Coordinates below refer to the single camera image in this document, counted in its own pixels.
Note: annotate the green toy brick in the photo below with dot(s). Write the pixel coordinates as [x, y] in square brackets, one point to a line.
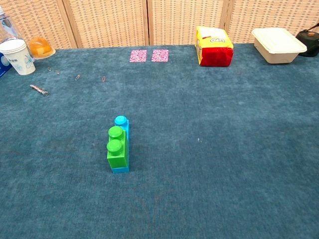
[117, 156]

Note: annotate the blue cardboard box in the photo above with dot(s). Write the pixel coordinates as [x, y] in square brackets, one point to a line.
[3, 68]

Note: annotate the black device with orange mark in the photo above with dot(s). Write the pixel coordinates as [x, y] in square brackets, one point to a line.
[309, 39]

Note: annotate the cream lidded food container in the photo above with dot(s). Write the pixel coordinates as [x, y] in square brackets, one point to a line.
[277, 41]

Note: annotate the blue toy brick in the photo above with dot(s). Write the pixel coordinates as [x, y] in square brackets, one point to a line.
[121, 121]

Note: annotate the teal fuzzy tablecloth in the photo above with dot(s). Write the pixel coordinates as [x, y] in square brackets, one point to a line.
[199, 161]

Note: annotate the woven wooden folding screen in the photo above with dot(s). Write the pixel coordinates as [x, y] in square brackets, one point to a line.
[107, 22]

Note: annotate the stacked white paper cups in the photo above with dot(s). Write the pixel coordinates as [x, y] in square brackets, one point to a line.
[20, 58]

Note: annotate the crumpled silver foil wrapper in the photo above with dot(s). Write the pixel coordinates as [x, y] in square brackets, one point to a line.
[38, 89]

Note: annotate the clear plastic water bottle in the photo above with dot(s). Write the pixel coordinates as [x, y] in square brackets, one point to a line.
[7, 27]

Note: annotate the yellow red snack package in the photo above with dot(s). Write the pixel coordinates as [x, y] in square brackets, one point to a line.
[215, 56]

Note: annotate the orange jelly cup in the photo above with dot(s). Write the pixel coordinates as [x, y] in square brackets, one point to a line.
[40, 47]

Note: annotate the pink patterned card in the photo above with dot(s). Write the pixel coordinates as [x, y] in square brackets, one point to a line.
[160, 55]
[138, 56]

